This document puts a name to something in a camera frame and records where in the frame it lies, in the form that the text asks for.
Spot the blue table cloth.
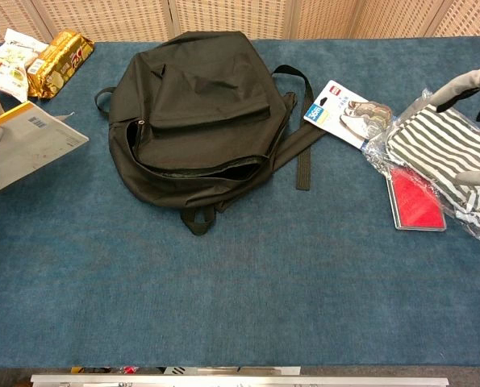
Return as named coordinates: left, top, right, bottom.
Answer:
left=0, top=36, right=480, bottom=368

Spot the aluminium profile rail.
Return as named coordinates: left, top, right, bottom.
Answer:
left=30, top=373, right=449, bottom=387

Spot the red clear plastic case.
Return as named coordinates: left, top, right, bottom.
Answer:
left=386, top=165, right=449, bottom=232

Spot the black backpack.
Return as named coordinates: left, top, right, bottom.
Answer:
left=94, top=31, right=325, bottom=238

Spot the carded metal hooks package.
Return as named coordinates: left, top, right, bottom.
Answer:
left=303, top=79, right=398, bottom=149

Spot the striped cloth in plastic bag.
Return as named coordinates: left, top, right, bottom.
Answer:
left=362, top=88, right=480, bottom=243

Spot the white nut snack bag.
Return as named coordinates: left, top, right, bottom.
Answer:
left=0, top=27, right=49, bottom=104

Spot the gold foil snack package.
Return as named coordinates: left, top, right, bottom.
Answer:
left=26, top=30, right=95, bottom=101

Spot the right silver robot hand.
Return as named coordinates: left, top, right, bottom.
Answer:
left=427, top=67, right=480, bottom=187

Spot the beige woven folding screen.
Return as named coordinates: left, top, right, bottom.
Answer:
left=0, top=0, right=480, bottom=44

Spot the white book with yellow band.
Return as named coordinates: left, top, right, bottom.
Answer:
left=0, top=100, right=90, bottom=197

